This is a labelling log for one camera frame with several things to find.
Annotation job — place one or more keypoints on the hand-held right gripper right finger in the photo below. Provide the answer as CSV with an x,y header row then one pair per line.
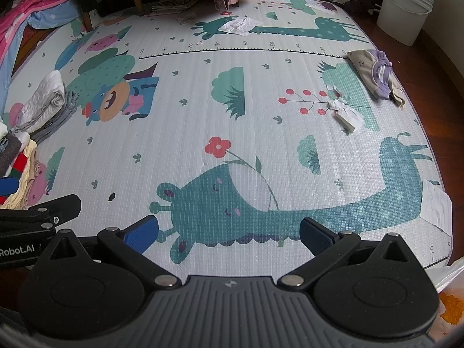
x,y
316,237

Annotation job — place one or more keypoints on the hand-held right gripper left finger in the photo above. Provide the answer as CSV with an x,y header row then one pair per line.
x,y
143,230

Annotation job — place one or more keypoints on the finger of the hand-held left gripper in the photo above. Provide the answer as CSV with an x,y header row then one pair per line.
x,y
58,206
8,186

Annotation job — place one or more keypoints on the purple and beige sweatshirt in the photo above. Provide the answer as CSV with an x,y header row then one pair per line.
x,y
377,76

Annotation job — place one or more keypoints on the pile of folded clothes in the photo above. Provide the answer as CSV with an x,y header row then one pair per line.
x,y
25,174

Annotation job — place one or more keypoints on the small black scrap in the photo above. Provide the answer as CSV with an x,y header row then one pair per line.
x,y
112,197

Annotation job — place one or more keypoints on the folded grey knit garment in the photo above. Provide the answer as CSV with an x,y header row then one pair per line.
x,y
61,119

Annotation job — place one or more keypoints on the folded white quilted garment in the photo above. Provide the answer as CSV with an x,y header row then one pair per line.
x,y
43,94

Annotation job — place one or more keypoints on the flat white paper sheet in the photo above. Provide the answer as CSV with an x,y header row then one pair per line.
x,y
435,205

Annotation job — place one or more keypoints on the folded white paper towel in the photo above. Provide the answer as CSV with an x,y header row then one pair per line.
x,y
348,118

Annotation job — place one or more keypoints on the cartoon animal printed play mat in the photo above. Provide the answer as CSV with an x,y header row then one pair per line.
x,y
253,123

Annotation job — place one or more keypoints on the clear plastic bag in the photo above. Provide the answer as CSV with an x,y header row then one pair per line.
x,y
449,279

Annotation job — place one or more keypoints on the small crumpled white tissue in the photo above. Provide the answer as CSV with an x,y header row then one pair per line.
x,y
334,91

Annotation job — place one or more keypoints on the pink and blue printed blanket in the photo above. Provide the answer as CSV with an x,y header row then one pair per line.
x,y
40,3

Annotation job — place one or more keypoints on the small printed paper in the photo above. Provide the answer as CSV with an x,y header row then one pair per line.
x,y
185,18

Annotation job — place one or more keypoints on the large crumpled white paper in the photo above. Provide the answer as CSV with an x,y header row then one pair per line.
x,y
239,25

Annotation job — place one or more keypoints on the stack of magazines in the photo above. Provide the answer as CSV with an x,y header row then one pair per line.
x,y
174,2

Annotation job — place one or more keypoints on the white bucket with teal rim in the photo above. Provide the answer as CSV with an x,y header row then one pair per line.
x,y
402,11

